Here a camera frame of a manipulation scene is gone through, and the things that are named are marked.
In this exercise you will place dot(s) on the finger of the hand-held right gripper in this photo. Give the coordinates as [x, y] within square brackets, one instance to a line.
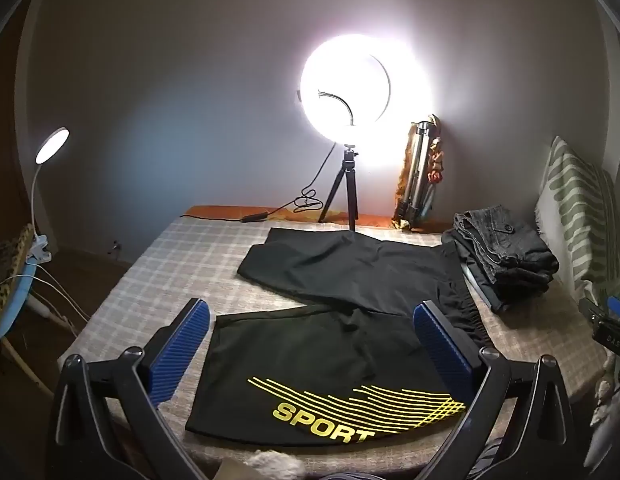
[592, 311]
[619, 306]

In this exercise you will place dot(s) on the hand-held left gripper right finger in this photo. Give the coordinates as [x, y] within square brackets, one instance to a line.
[442, 350]

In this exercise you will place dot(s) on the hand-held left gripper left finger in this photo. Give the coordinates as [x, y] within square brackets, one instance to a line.
[182, 347]

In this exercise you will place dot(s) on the black sport pants yellow print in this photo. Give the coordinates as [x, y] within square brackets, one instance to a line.
[315, 350]

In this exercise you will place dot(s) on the folded dark pants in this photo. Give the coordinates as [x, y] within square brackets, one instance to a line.
[500, 292]

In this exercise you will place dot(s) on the green striped pillow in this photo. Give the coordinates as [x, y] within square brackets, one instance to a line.
[575, 210]

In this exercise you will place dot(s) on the stack of grey folded clothes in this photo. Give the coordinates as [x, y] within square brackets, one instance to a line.
[510, 240]

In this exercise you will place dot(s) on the white fluffy cloth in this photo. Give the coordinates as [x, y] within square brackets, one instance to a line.
[275, 465]

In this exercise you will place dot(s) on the white lamp clamp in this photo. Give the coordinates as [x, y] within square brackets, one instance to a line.
[39, 249]

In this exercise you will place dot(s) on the blue chair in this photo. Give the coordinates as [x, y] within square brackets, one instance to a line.
[12, 305]

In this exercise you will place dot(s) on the folded silver tripod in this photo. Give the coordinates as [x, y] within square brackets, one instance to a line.
[417, 175]

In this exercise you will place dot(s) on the colourful decorative hanging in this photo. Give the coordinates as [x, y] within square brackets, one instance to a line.
[436, 157]

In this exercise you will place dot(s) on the leopard print cloth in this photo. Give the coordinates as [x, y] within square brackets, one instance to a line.
[7, 265]

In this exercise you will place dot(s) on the small black tripod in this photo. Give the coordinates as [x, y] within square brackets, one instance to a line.
[346, 180]

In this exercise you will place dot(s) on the white gooseneck desk lamp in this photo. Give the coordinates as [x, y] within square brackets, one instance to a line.
[52, 145]

